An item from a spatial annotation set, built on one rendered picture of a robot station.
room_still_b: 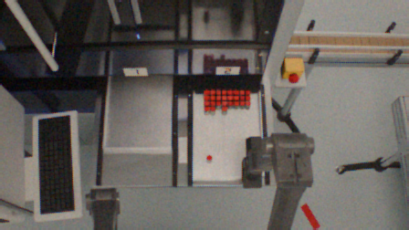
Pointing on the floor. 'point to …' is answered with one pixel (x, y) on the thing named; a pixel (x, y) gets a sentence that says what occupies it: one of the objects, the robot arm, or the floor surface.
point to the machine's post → (288, 13)
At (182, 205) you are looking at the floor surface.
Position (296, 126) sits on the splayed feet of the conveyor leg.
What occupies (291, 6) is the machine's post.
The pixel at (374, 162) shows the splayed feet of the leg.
